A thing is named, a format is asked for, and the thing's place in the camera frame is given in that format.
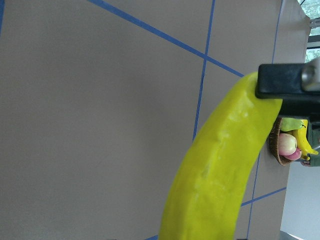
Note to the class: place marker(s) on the yellow banana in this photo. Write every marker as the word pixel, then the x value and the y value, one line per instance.
pixel 206 195
pixel 302 141

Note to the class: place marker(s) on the red apple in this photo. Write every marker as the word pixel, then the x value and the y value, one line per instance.
pixel 287 144

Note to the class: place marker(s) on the brown paper table cover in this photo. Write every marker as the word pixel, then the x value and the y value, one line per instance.
pixel 100 101

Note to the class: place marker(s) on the wicker fruit basket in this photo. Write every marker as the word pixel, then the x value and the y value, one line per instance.
pixel 273 143

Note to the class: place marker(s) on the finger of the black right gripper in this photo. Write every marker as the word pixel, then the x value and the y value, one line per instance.
pixel 304 109
pixel 289 81

